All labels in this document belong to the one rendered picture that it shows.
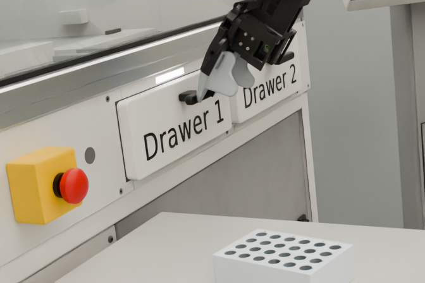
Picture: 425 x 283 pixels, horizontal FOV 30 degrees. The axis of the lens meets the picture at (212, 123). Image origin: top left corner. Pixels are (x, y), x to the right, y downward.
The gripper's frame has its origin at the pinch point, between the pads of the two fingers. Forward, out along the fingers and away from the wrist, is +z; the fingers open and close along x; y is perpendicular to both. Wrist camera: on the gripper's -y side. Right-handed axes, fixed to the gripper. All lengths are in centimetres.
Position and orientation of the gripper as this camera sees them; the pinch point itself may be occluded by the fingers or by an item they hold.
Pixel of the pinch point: (205, 88)
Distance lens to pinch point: 115.8
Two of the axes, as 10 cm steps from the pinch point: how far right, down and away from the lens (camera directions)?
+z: -4.1, 7.9, 4.5
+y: 7.8, 5.6, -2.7
